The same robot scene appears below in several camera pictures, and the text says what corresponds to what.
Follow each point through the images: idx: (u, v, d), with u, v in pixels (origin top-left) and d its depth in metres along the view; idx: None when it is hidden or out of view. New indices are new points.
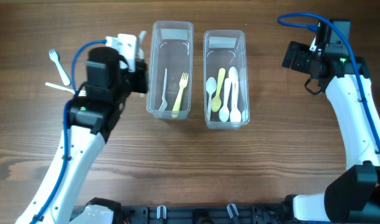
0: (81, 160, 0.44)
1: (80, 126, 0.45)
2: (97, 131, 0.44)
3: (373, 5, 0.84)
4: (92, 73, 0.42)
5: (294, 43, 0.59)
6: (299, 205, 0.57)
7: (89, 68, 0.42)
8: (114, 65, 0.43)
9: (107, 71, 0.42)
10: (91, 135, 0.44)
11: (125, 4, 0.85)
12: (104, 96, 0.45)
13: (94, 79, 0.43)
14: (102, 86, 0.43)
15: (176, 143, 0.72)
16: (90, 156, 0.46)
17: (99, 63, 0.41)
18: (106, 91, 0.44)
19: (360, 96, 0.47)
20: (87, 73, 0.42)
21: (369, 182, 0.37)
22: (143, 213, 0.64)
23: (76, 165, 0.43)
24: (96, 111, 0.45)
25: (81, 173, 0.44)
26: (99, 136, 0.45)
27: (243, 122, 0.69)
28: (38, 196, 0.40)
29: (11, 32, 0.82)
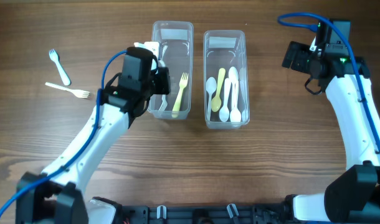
0: (109, 131, 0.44)
1: (111, 106, 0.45)
2: (126, 112, 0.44)
3: (373, 5, 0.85)
4: (129, 64, 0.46)
5: (294, 43, 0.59)
6: (299, 205, 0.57)
7: (128, 59, 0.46)
8: (149, 61, 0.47)
9: (143, 65, 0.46)
10: (121, 114, 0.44)
11: (125, 4, 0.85)
12: (136, 85, 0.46)
13: (129, 70, 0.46)
14: (135, 75, 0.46)
15: (176, 143, 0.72)
16: (117, 132, 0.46)
17: (137, 56, 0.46)
18: (137, 81, 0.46)
19: (360, 96, 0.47)
20: (124, 64, 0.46)
21: (369, 182, 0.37)
22: (143, 213, 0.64)
23: (104, 135, 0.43)
24: (128, 96, 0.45)
25: (107, 142, 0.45)
26: (126, 117, 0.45)
27: (243, 122, 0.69)
28: (68, 152, 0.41)
29: (11, 32, 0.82)
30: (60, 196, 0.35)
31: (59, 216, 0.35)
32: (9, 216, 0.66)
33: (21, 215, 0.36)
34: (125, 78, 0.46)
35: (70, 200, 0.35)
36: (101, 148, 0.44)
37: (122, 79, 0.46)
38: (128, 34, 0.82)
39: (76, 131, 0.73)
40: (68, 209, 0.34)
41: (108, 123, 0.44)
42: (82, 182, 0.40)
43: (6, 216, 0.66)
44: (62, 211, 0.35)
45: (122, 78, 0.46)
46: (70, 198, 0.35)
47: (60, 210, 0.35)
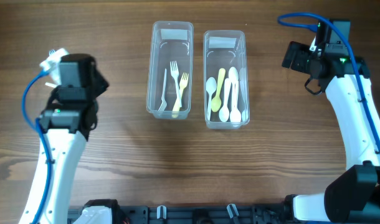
0: (65, 161, 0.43)
1: (56, 128, 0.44)
2: (75, 130, 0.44)
3: (372, 4, 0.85)
4: (65, 72, 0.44)
5: (294, 43, 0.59)
6: (299, 205, 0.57)
7: (62, 68, 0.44)
8: (87, 64, 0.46)
9: (80, 70, 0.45)
10: (71, 135, 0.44)
11: (125, 4, 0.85)
12: (78, 94, 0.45)
13: (68, 78, 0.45)
14: (76, 83, 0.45)
15: (176, 143, 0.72)
16: (75, 156, 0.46)
17: (71, 63, 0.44)
18: (80, 89, 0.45)
19: (360, 96, 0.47)
20: (59, 73, 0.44)
21: (369, 182, 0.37)
22: (143, 213, 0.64)
23: (63, 168, 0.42)
24: (71, 110, 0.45)
25: (69, 171, 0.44)
26: (79, 135, 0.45)
27: (243, 122, 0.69)
28: (30, 205, 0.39)
29: (11, 32, 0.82)
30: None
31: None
32: (9, 216, 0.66)
33: None
34: (65, 88, 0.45)
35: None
36: (65, 181, 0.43)
37: (61, 93, 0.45)
38: (128, 34, 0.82)
39: None
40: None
41: (63, 152, 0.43)
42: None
43: (7, 217, 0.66)
44: None
45: (61, 89, 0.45)
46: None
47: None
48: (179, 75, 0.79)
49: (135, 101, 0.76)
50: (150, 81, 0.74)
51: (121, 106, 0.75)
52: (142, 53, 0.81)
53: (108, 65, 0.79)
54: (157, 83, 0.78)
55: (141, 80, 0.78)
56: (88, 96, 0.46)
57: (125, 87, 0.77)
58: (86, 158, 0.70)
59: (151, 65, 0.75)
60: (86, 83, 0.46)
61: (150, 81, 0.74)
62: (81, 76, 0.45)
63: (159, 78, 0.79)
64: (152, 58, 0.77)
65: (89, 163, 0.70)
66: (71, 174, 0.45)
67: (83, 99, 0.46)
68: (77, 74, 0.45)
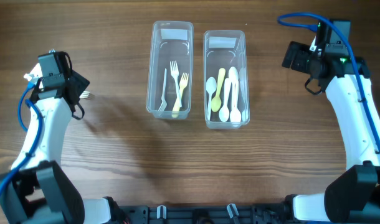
0: (55, 113, 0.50)
1: (44, 100, 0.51)
2: (60, 96, 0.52)
3: (372, 4, 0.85)
4: (45, 64, 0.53)
5: (294, 43, 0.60)
6: (299, 205, 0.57)
7: (41, 61, 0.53)
8: (62, 56, 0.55)
9: (56, 59, 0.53)
10: (56, 100, 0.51)
11: (125, 4, 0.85)
12: (59, 79, 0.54)
13: (47, 68, 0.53)
14: (55, 71, 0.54)
15: (176, 143, 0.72)
16: (63, 115, 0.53)
17: (48, 55, 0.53)
18: (59, 74, 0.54)
19: (360, 96, 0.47)
20: (41, 66, 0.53)
21: (368, 182, 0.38)
22: (143, 213, 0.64)
23: (53, 115, 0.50)
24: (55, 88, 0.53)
25: (58, 124, 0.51)
26: (63, 101, 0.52)
27: (243, 122, 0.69)
28: (26, 143, 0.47)
29: (10, 32, 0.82)
30: (38, 173, 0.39)
31: (48, 190, 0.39)
32: None
33: (14, 215, 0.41)
34: (46, 78, 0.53)
35: (48, 171, 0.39)
36: (55, 130, 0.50)
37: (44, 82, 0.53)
38: (128, 34, 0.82)
39: (76, 131, 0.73)
40: (52, 178, 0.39)
41: (51, 107, 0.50)
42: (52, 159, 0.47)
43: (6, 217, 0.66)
44: (48, 183, 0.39)
45: (44, 79, 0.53)
46: (47, 170, 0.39)
47: (46, 183, 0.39)
48: (179, 75, 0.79)
49: (135, 101, 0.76)
50: (150, 81, 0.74)
51: (121, 106, 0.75)
52: (142, 53, 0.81)
53: (108, 65, 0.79)
54: (157, 83, 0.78)
55: (141, 80, 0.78)
56: (66, 79, 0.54)
57: (125, 87, 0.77)
58: (86, 158, 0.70)
59: (151, 65, 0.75)
60: (64, 71, 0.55)
61: (150, 81, 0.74)
62: (58, 64, 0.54)
63: (159, 78, 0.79)
64: (152, 58, 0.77)
65: (89, 163, 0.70)
66: (60, 126, 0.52)
67: (63, 80, 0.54)
68: (54, 64, 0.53)
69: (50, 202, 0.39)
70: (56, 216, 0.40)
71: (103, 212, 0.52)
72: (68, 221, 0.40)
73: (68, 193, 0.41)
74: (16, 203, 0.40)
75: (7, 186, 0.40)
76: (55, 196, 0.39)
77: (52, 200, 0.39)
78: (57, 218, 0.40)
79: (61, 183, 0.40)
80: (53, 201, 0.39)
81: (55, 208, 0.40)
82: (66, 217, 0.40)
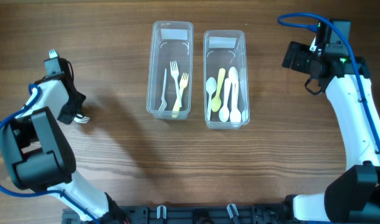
0: (53, 85, 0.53)
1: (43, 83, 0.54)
2: (59, 79, 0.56)
3: (373, 5, 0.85)
4: (49, 64, 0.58)
5: (294, 43, 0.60)
6: (299, 205, 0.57)
7: (48, 61, 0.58)
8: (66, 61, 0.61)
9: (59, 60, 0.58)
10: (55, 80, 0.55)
11: (125, 4, 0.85)
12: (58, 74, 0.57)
13: (50, 68, 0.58)
14: (57, 69, 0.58)
15: (177, 142, 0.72)
16: (59, 96, 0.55)
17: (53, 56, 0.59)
18: (60, 71, 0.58)
19: (360, 96, 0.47)
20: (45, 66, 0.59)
21: (369, 182, 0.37)
22: (143, 213, 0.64)
23: (52, 86, 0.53)
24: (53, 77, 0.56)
25: (56, 97, 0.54)
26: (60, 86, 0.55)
27: (243, 122, 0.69)
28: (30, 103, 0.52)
29: (11, 32, 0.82)
30: (33, 114, 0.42)
31: (41, 130, 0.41)
32: (9, 216, 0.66)
33: (10, 157, 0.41)
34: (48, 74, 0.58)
35: (42, 112, 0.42)
36: (53, 100, 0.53)
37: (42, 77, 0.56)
38: (128, 34, 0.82)
39: (76, 131, 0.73)
40: (45, 117, 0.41)
41: (48, 84, 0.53)
42: None
43: (6, 217, 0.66)
44: (42, 123, 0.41)
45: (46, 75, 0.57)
46: (40, 112, 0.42)
47: (40, 124, 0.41)
48: (179, 75, 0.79)
49: (135, 101, 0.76)
50: (150, 81, 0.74)
51: (121, 106, 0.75)
52: (142, 53, 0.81)
53: (108, 65, 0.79)
54: (157, 83, 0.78)
55: (141, 80, 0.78)
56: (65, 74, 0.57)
57: (125, 87, 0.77)
58: (86, 158, 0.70)
59: (151, 65, 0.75)
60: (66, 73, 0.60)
61: (150, 81, 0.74)
62: (61, 64, 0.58)
63: (159, 78, 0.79)
64: (152, 58, 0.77)
65: (89, 163, 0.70)
66: (53, 101, 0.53)
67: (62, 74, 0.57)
68: (58, 65, 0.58)
69: (41, 142, 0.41)
70: (47, 157, 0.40)
71: (101, 203, 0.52)
72: (58, 162, 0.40)
73: (59, 137, 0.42)
74: (14, 144, 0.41)
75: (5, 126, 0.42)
76: (47, 135, 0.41)
77: (43, 139, 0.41)
78: (48, 158, 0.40)
79: (53, 126, 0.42)
80: (45, 142, 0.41)
81: (47, 149, 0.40)
82: (56, 157, 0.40)
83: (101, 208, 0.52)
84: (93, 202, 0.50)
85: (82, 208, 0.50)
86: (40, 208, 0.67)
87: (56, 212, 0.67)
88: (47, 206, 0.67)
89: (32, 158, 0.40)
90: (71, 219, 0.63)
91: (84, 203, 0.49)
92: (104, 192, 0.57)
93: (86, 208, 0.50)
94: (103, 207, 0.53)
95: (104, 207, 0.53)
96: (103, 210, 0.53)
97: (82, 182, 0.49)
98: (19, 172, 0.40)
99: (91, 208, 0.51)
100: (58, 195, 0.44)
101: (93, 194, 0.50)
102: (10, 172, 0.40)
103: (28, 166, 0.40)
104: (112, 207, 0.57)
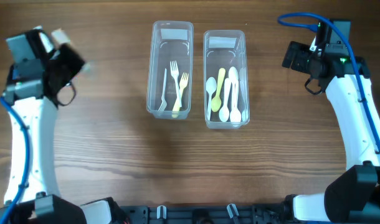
0: (40, 124, 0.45)
1: (22, 100, 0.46)
2: (41, 73, 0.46)
3: (373, 4, 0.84)
4: (16, 46, 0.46)
5: (294, 43, 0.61)
6: (299, 205, 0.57)
7: (11, 43, 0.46)
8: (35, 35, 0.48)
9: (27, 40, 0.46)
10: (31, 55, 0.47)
11: (125, 4, 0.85)
12: (35, 64, 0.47)
13: (20, 52, 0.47)
14: (29, 55, 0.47)
15: (177, 142, 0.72)
16: (48, 120, 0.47)
17: (18, 36, 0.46)
18: (35, 60, 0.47)
19: (360, 96, 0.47)
20: (11, 50, 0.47)
21: (369, 182, 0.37)
22: (143, 213, 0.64)
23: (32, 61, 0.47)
24: (32, 76, 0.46)
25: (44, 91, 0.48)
26: (46, 99, 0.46)
27: (243, 122, 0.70)
28: (15, 170, 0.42)
29: (11, 32, 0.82)
30: (38, 208, 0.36)
31: (47, 221, 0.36)
32: None
33: None
34: (20, 64, 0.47)
35: (48, 205, 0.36)
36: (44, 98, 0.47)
37: (18, 66, 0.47)
38: (128, 34, 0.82)
39: (76, 131, 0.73)
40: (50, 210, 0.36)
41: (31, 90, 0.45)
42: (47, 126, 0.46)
43: None
44: (47, 218, 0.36)
45: (20, 66, 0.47)
46: (44, 204, 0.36)
47: (45, 216, 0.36)
48: (179, 75, 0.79)
49: (135, 101, 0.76)
50: (150, 81, 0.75)
51: (120, 106, 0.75)
52: (142, 53, 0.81)
53: (108, 65, 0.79)
54: (157, 83, 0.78)
55: (141, 80, 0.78)
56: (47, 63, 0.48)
57: (125, 87, 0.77)
58: (86, 158, 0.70)
59: (151, 65, 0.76)
60: (42, 53, 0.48)
61: (149, 81, 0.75)
62: (32, 46, 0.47)
63: (159, 78, 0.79)
64: (152, 58, 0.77)
65: (89, 163, 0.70)
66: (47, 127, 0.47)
67: (40, 67, 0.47)
68: (27, 45, 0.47)
69: None
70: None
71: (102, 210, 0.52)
72: None
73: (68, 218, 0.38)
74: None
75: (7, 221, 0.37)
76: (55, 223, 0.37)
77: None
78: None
79: (60, 214, 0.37)
80: None
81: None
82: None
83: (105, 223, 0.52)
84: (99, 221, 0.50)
85: None
86: None
87: None
88: None
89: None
90: None
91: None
92: (104, 199, 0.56)
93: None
94: (106, 219, 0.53)
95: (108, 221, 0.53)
96: (107, 220, 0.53)
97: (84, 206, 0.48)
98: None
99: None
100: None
101: (96, 213, 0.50)
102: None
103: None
104: (113, 210, 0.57)
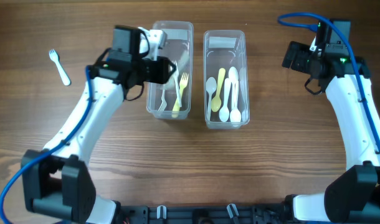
0: (106, 103, 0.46)
1: (102, 78, 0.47)
2: (126, 70, 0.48)
3: (372, 4, 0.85)
4: (119, 37, 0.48)
5: (294, 43, 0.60)
6: (299, 205, 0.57)
7: (119, 33, 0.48)
8: (139, 35, 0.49)
9: (132, 36, 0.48)
10: (126, 50, 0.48)
11: (125, 4, 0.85)
12: (125, 58, 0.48)
13: (119, 43, 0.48)
14: (126, 49, 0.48)
15: (177, 142, 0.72)
16: (111, 106, 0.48)
17: (126, 30, 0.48)
18: (128, 55, 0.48)
19: (360, 96, 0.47)
20: (114, 37, 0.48)
21: (369, 182, 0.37)
22: (143, 213, 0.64)
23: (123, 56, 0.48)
24: (118, 68, 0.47)
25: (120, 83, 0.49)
26: (119, 88, 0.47)
27: (243, 122, 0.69)
28: (65, 127, 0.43)
29: (11, 32, 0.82)
30: (65, 169, 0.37)
31: (66, 186, 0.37)
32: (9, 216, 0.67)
33: (30, 191, 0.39)
34: (114, 51, 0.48)
35: (74, 171, 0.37)
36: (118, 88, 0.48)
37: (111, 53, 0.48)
38: None
39: None
40: (73, 178, 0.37)
41: (109, 74, 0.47)
42: (105, 111, 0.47)
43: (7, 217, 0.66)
44: (68, 182, 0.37)
45: (113, 56, 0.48)
46: (73, 170, 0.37)
47: (68, 181, 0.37)
48: (179, 75, 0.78)
49: (135, 101, 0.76)
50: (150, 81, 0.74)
51: (121, 106, 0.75)
52: None
53: None
54: None
55: None
56: (135, 61, 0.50)
57: None
58: None
59: None
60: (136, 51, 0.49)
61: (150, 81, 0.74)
62: (131, 42, 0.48)
63: None
64: None
65: (89, 163, 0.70)
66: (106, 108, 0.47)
67: (128, 62, 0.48)
68: (128, 41, 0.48)
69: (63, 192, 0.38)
70: (65, 209, 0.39)
71: (107, 213, 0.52)
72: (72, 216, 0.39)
73: (84, 190, 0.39)
74: (36, 184, 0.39)
75: (38, 164, 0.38)
76: (70, 191, 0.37)
77: (66, 194, 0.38)
78: (66, 211, 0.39)
79: (81, 185, 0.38)
80: (66, 196, 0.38)
81: (67, 201, 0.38)
82: (75, 214, 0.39)
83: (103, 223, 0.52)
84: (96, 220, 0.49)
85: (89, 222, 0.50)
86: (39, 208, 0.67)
87: None
88: None
89: (52, 200, 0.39)
90: None
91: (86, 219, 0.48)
92: (113, 203, 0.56)
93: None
94: (104, 221, 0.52)
95: (106, 221, 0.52)
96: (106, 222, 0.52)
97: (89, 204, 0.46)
98: (35, 207, 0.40)
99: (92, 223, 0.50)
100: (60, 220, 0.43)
101: (98, 211, 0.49)
102: (25, 200, 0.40)
103: (45, 207, 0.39)
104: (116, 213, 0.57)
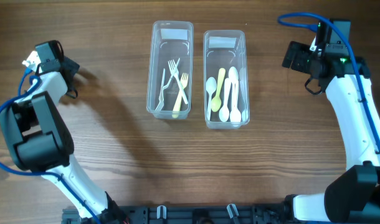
0: (52, 77, 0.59)
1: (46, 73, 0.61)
2: (58, 69, 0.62)
3: (372, 4, 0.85)
4: (42, 51, 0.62)
5: (294, 43, 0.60)
6: (299, 205, 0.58)
7: (38, 50, 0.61)
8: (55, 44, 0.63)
9: (51, 48, 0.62)
10: (52, 57, 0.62)
11: (125, 4, 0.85)
12: (55, 62, 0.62)
13: (45, 55, 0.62)
14: (51, 57, 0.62)
15: (162, 142, 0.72)
16: (57, 88, 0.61)
17: (44, 44, 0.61)
18: (55, 60, 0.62)
19: (360, 96, 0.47)
20: (39, 54, 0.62)
21: (369, 182, 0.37)
22: (143, 213, 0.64)
23: (51, 61, 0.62)
24: (53, 70, 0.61)
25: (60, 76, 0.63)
26: (60, 76, 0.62)
27: (243, 122, 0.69)
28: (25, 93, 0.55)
29: (10, 32, 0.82)
30: (33, 99, 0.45)
31: (40, 112, 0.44)
32: (9, 216, 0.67)
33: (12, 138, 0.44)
34: (43, 63, 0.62)
35: (40, 97, 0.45)
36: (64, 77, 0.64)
37: (42, 65, 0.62)
38: (128, 34, 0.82)
39: (76, 131, 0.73)
40: (44, 101, 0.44)
41: (48, 75, 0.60)
42: (55, 83, 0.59)
43: (6, 217, 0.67)
44: (41, 106, 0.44)
45: (42, 65, 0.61)
46: (39, 97, 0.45)
47: (40, 108, 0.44)
48: (179, 74, 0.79)
49: (135, 101, 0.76)
50: (150, 81, 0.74)
51: (121, 106, 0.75)
52: (142, 53, 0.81)
53: (108, 65, 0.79)
54: (157, 83, 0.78)
55: (141, 80, 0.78)
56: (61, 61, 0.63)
57: (125, 87, 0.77)
58: (86, 158, 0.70)
59: (151, 65, 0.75)
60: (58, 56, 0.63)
61: (150, 81, 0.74)
62: (54, 51, 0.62)
63: (159, 78, 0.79)
64: (152, 58, 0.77)
65: (89, 163, 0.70)
66: (53, 91, 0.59)
67: (58, 64, 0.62)
68: (50, 50, 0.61)
69: (41, 123, 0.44)
70: (47, 138, 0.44)
71: (99, 195, 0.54)
72: (56, 142, 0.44)
73: (58, 121, 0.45)
74: (14, 124, 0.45)
75: (7, 109, 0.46)
76: (45, 116, 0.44)
77: (42, 121, 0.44)
78: (48, 139, 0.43)
79: (52, 107, 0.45)
80: (44, 123, 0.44)
81: (46, 130, 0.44)
82: (56, 137, 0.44)
83: (98, 202, 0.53)
84: (92, 195, 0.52)
85: (81, 200, 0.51)
86: (40, 208, 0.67)
87: (56, 212, 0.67)
88: (47, 206, 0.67)
89: (33, 140, 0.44)
90: (71, 219, 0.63)
91: (82, 194, 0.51)
92: (104, 191, 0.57)
93: (84, 201, 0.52)
94: (100, 201, 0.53)
95: (101, 202, 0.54)
96: (101, 205, 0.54)
97: (82, 173, 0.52)
98: (22, 153, 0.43)
99: (88, 201, 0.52)
100: (55, 178, 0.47)
101: (92, 188, 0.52)
102: (12, 151, 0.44)
103: (30, 147, 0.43)
104: (112, 207, 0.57)
